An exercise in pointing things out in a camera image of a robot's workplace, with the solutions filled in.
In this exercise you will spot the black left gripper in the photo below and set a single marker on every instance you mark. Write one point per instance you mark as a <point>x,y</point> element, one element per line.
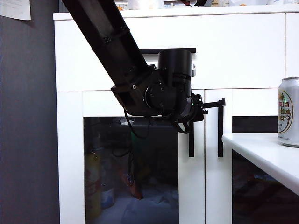
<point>194,112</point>

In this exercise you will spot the silver beverage can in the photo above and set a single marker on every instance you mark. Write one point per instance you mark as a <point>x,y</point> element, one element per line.
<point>290,116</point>

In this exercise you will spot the white glass-panel cabinet door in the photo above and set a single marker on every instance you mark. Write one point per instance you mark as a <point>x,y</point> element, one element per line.
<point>70,151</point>
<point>213,186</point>

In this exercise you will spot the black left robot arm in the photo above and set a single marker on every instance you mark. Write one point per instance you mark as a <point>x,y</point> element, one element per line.
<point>100,28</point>

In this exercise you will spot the white cabinet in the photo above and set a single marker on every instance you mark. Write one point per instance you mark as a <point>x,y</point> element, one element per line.
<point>163,14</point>

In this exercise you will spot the narrow white drawer front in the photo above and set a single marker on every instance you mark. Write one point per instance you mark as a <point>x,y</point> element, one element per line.
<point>292,46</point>

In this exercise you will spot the white crumpled bag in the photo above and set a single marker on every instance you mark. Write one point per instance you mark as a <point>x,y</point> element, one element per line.
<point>236,2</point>

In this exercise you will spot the black angular object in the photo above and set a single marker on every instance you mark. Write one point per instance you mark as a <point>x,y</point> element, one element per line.
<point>202,2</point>

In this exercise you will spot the printed paper box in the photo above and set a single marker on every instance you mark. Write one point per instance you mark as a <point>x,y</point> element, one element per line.
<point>177,3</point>

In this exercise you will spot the orange snack bag blue print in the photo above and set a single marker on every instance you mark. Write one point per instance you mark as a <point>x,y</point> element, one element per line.
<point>136,190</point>

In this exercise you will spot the clear plastic container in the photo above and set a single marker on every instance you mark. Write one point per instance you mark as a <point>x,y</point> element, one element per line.
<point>144,4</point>

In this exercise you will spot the white plastic gloves bag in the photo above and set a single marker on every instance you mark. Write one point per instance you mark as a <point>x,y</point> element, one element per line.
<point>151,207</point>

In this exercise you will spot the clear pump sanitizer bottle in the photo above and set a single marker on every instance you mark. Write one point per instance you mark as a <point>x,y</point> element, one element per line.
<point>107,198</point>

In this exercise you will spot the yellow detergent bottle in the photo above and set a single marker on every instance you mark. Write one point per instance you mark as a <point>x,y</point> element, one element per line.
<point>93,186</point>

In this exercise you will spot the wide white drawer front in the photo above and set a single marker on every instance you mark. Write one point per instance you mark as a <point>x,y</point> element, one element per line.
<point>74,58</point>

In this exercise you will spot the white paper sheet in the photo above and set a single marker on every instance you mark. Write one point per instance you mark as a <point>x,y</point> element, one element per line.
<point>14,9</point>

